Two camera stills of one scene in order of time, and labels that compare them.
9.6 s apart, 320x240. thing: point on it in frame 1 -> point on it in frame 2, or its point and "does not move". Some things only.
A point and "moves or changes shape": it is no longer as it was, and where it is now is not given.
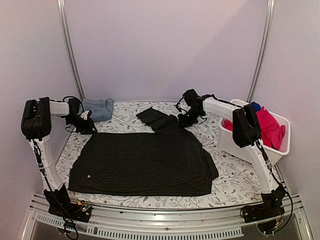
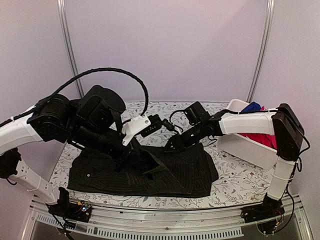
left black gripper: [88, 127] -> [131, 154]
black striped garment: [168, 161] moves or changes shape
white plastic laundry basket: [225, 139] does not move
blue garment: [256, 106] does not move
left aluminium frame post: [61, 6] does not move
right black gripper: [184, 123] -> [178, 143]
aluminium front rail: [110, 220] does not move
